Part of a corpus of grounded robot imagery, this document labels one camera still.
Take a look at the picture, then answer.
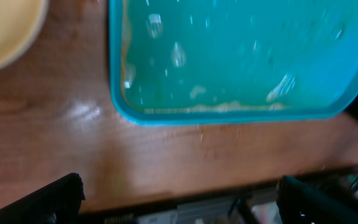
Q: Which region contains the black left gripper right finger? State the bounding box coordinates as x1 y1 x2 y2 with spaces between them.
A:
276 175 358 224

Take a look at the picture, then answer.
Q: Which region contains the yellow plate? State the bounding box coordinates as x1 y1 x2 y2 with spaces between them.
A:
0 0 50 70

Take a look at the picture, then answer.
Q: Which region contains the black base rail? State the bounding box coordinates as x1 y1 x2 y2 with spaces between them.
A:
77 166 358 224

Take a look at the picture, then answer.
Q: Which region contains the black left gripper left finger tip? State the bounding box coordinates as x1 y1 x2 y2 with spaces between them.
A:
0 173 85 223

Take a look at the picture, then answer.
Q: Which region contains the teal plastic tray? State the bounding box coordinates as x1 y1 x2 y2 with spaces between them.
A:
108 1 358 126

